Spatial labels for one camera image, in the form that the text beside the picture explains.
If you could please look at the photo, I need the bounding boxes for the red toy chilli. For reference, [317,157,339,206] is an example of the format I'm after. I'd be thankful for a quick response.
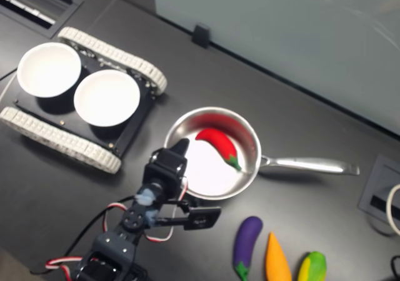
[195,127,243,172]

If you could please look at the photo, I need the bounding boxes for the white bowl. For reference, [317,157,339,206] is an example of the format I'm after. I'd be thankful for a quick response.
[73,69,141,127]
[16,42,83,99]

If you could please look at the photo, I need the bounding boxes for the purple toy aubergine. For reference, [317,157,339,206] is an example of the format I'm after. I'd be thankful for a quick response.
[232,215,264,281]

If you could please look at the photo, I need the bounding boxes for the black partition clip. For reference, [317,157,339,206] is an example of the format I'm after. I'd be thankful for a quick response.
[192,23,211,49]

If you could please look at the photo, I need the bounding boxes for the small white-tracked black vehicle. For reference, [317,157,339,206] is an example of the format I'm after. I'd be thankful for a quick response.
[0,26,168,174]

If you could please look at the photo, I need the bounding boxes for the orange toy carrot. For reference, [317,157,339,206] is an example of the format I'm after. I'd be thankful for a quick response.
[264,231,292,281]

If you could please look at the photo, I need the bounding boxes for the frosted glass partition panel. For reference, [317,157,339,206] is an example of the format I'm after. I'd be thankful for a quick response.
[152,0,400,137]

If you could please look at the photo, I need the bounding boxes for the yellow green toy corn cob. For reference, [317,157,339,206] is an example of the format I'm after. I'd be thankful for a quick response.
[296,250,327,281]

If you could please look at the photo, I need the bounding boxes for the steel pan with long handle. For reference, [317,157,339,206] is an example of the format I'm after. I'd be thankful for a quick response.
[162,106,360,200]

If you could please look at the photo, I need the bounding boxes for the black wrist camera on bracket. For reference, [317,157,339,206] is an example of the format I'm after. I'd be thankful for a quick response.
[154,199,222,231]

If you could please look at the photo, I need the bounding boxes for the red white black servo wire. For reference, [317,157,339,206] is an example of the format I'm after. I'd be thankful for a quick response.
[104,177,191,243]
[46,255,85,280]

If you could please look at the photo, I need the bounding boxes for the black table cable hatch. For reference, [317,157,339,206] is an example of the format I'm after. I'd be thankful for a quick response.
[0,0,85,40]
[357,153,400,225]

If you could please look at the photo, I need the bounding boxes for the thin white cable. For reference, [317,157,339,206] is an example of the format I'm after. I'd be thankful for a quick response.
[0,74,16,104]

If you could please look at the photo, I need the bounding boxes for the thick white cable loop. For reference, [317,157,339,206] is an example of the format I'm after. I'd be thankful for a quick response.
[386,184,400,235]

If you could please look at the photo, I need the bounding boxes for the thin black cable loop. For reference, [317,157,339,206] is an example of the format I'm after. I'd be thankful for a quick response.
[389,254,400,276]

